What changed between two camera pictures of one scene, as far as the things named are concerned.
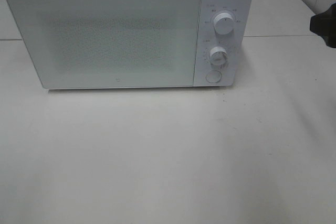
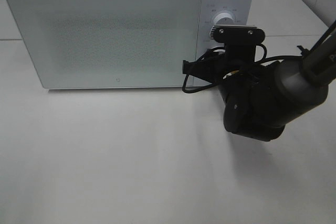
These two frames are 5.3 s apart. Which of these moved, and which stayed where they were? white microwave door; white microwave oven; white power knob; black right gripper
Moved: black right gripper
Stayed: white microwave oven; white power knob; white microwave door
